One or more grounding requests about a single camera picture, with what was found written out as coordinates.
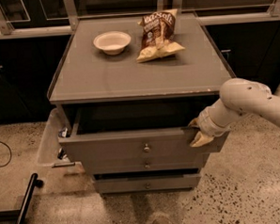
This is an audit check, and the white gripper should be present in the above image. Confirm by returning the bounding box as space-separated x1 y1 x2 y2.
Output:
188 106 229 148

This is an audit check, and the grey top drawer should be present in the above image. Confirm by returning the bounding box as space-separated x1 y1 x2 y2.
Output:
58 109 228 166

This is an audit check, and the grey drawer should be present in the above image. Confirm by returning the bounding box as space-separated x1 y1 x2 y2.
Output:
83 153 209 175
94 174 201 194
58 109 228 166

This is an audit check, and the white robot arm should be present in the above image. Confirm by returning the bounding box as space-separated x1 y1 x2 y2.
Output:
189 77 280 148

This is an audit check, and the grey drawer cabinet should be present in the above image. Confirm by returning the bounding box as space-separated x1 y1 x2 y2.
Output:
48 14 234 183

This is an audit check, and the grey bottom drawer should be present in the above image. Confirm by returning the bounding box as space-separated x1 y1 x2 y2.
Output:
94 174 201 194

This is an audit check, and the grey middle drawer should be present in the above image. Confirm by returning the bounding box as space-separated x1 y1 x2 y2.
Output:
83 153 209 175

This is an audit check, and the brown chip bag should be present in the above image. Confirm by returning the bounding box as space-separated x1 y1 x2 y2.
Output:
136 9 185 63

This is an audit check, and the white paper bowl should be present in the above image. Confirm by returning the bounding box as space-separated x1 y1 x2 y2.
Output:
93 31 132 56

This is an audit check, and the crumpled snack wrapper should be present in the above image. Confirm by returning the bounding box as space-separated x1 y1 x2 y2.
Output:
57 127 69 160

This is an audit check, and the clear plastic bin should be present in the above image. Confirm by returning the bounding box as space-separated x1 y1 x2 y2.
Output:
37 109 75 168

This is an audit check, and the black metal bar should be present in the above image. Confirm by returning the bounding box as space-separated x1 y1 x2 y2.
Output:
15 173 44 224

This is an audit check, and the metal railing frame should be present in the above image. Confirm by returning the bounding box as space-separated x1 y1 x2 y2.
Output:
0 0 280 38

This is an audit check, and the black cable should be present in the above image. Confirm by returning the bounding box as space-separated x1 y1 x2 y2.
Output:
0 136 13 168

